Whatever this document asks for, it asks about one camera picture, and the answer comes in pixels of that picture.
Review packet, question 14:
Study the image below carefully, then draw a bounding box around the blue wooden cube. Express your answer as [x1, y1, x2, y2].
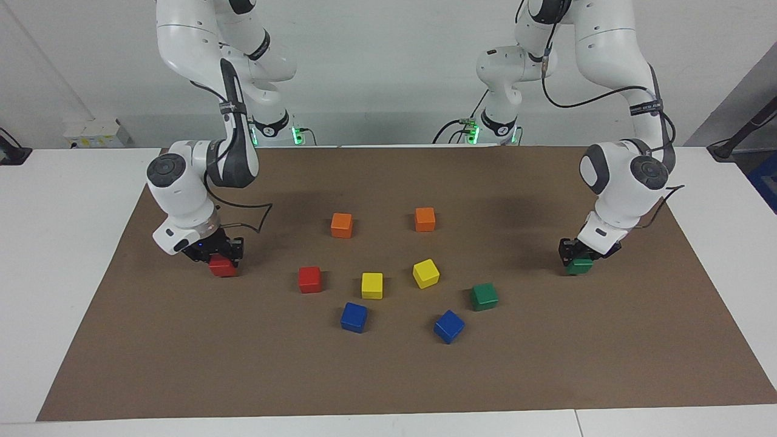
[433, 310, 466, 345]
[340, 302, 368, 334]

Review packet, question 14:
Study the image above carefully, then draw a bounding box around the black stand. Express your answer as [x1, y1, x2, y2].
[707, 96, 777, 162]

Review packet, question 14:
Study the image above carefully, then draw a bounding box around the white socket box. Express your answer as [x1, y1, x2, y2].
[63, 118, 132, 149]

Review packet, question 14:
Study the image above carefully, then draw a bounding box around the blue crate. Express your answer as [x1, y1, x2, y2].
[748, 152, 777, 214]

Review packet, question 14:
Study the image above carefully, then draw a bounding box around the brown paper mat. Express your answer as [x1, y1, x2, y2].
[36, 146, 777, 422]

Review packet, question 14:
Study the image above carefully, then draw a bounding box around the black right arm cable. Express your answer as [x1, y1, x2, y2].
[188, 79, 273, 234]

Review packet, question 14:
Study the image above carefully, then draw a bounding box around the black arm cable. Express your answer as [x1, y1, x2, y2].
[540, 0, 685, 231]
[188, 79, 273, 234]

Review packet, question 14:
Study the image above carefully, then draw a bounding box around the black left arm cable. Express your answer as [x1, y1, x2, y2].
[540, 0, 685, 231]

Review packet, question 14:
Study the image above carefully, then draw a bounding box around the black base cable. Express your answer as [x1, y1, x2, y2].
[432, 91, 486, 145]

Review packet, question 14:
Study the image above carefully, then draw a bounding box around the black clamp mount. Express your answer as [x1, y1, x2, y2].
[0, 126, 33, 166]

